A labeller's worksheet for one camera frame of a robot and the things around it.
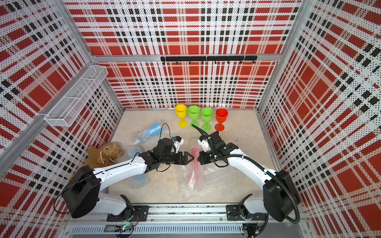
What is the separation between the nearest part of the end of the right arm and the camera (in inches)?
23.4

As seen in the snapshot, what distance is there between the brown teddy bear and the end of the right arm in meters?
0.54

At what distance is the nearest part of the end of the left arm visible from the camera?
623mm

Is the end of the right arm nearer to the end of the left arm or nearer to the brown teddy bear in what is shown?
the end of the left arm

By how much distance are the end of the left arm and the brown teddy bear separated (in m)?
0.37

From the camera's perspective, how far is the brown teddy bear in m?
0.86
